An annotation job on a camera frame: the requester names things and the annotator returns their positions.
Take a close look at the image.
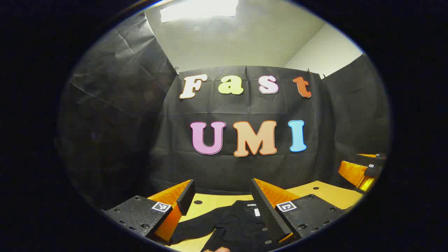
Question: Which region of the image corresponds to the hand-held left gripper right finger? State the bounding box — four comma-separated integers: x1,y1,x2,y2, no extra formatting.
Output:
250,178,348,245

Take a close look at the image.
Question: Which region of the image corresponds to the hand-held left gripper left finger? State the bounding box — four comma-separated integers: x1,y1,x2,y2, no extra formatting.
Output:
101,179,196,245

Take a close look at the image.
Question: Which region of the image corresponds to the black button-up shirt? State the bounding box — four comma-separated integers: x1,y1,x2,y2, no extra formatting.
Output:
169,199,280,252

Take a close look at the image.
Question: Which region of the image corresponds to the black backdrop cloth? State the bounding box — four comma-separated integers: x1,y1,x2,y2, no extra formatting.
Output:
56,12,391,210

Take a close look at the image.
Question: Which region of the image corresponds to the ceiling light panel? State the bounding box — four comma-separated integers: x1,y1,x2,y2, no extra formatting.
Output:
160,0,239,23

